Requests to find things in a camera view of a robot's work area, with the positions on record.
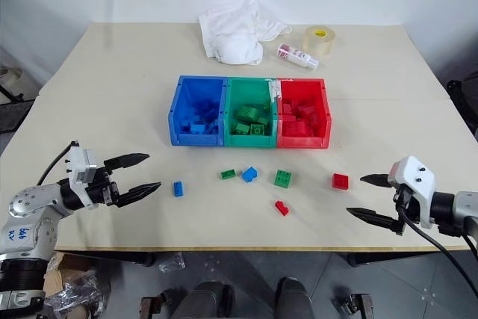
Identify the dark metal foot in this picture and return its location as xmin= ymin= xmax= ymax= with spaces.
xmin=335 ymin=288 xmax=375 ymax=319
xmin=139 ymin=290 xmax=170 ymax=319

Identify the large green rounded brick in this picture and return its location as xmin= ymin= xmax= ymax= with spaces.
xmin=234 ymin=105 xmax=260 ymax=123

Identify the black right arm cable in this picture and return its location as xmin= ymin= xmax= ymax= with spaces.
xmin=395 ymin=191 xmax=478 ymax=315

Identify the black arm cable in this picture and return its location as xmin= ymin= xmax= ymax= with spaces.
xmin=395 ymin=191 xmax=478 ymax=315
xmin=36 ymin=140 xmax=80 ymax=187

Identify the clear tape roll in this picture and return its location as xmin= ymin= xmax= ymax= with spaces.
xmin=302 ymin=24 xmax=336 ymax=60

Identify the red square brick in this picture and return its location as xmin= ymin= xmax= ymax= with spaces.
xmin=332 ymin=173 xmax=350 ymax=190

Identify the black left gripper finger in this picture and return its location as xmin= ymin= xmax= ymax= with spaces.
xmin=112 ymin=182 xmax=163 ymax=208
xmin=103 ymin=152 xmax=151 ymax=171

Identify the green plastic bin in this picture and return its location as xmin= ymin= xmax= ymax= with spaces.
xmin=223 ymin=76 xmax=279 ymax=148

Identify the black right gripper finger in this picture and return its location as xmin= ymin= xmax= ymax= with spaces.
xmin=346 ymin=206 xmax=406 ymax=237
xmin=359 ymin=173 xmax=394 ymax=188

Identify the small clear plastic bag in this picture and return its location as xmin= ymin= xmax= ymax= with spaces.
xmin=158 ymin=253 xmax=187 ymax=273

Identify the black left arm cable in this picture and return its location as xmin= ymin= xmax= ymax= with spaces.
xmin=36 ymin=140 xmax=80 ymax=187

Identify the green square brick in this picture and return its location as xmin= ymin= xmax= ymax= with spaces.
xmin=273 ymin=169 xmax=294 ymax=188

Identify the small red stepped brick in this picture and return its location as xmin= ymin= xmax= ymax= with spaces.
xmin=274 ymin=199 xmax=291 ymax=217

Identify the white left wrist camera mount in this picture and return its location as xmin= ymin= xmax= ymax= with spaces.
xmin=65 ymin=141 xmax=99 ymax=209

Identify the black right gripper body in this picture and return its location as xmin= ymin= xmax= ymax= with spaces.
xmin=391 ymin=183 xmax=416 ymax=238

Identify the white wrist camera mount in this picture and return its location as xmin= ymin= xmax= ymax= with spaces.
xmin=65 ymin=141 xmax=99 ymax=209
xmin=387 ymin=155 xmax=438 ymax=229

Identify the blue plastic bin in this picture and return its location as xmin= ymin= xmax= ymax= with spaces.
xmin=169 ymin=74 xmax=229 ymax=147

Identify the blue sloped brick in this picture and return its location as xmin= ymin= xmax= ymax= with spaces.
xmin=241 ymin=166 xmax=259 ymax=185

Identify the small white bottle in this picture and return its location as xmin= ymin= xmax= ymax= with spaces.
xmin=276 ymin=43 xmax=320 ymax=70

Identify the red plastic bin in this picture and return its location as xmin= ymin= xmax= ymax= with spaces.
xmin=275 ymin=78 xmax=333 ymax=149

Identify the white crumpled cloth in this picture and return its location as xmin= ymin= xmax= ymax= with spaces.
xmin=197 ymin=0 xmax=294 ymax=66

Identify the brown cardboard box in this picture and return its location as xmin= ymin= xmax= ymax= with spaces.
xmin=41 ymin=253 xmax=99 ymax=298

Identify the black frame object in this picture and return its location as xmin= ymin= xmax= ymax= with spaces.
xmin=445 ymin=78 xmax=478 ymax=134

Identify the black stand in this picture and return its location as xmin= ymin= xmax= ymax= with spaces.
xmin=0 ymin=67 xmax=39 ymax=134

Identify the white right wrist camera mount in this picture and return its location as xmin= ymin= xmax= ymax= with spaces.
xmin=387 ymin=155 xmax=438 ymax=229

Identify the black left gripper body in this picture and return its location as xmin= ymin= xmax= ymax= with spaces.
xmin=86 ymin=158 xmax=121 ymax=208

